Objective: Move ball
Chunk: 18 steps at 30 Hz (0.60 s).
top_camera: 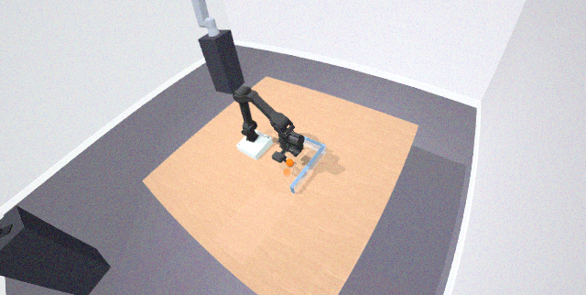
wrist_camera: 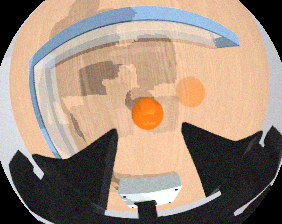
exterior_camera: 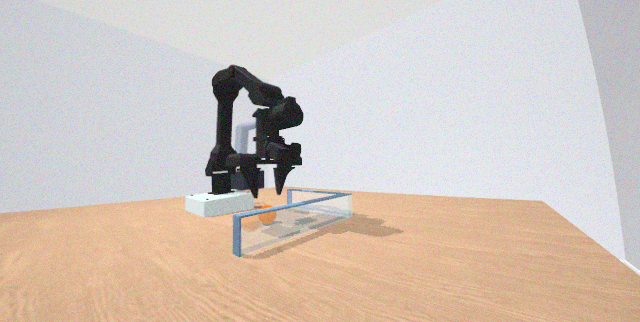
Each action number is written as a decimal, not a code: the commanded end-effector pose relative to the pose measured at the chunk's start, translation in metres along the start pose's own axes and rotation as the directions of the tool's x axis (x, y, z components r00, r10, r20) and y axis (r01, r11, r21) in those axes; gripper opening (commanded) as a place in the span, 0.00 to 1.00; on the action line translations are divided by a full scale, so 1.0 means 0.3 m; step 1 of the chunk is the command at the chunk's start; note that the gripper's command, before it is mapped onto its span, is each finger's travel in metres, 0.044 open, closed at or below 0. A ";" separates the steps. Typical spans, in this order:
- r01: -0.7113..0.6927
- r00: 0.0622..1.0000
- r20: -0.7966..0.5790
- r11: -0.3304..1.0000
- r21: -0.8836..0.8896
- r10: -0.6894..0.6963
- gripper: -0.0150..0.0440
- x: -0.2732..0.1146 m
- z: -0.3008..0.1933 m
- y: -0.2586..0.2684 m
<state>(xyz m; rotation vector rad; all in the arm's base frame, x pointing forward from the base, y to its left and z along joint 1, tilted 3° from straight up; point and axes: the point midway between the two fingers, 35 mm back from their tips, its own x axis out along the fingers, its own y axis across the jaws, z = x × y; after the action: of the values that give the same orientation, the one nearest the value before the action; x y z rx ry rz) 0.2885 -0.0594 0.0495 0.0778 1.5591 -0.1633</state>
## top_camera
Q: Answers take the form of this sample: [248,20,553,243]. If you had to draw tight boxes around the clear l-shaped low walls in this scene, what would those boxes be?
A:
[294,140,327,192]

